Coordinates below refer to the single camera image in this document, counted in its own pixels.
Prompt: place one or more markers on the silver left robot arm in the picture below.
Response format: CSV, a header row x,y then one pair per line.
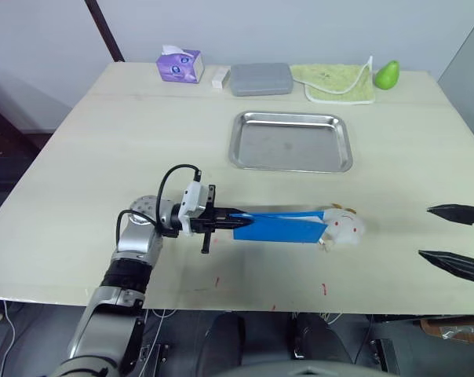
x,y
133,239

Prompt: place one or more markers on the green towel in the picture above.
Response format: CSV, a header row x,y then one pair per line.
x,y
333,83

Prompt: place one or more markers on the dark wooden beam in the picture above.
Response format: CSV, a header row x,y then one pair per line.
x,y
103,29

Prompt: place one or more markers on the grey plastic box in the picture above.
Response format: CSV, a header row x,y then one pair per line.
x,y
260,79

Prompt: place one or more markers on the small white box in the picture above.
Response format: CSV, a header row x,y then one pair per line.
x,y
220,77

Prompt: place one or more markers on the purple tissue box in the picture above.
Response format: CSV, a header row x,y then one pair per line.
x,y
179,66

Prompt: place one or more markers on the blue surgical instrument pack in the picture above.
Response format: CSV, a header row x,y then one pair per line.
x,y
278,229

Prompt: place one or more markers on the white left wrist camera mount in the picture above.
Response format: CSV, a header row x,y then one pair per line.
x,y
193,198

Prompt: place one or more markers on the metal tray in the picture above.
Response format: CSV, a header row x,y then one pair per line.
x,y
290,142

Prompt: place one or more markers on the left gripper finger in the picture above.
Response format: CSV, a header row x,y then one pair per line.
x,y
231,212
233,224

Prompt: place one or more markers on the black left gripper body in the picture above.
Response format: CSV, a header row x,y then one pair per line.
x,y
208,224

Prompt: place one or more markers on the dark brown furniture frame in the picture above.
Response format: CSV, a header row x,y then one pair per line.
x,y
9,129

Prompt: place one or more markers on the green pear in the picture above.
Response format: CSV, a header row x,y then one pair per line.
x,y
387,75

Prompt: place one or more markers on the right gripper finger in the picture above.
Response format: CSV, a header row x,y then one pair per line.
x,y
460,214
456,265

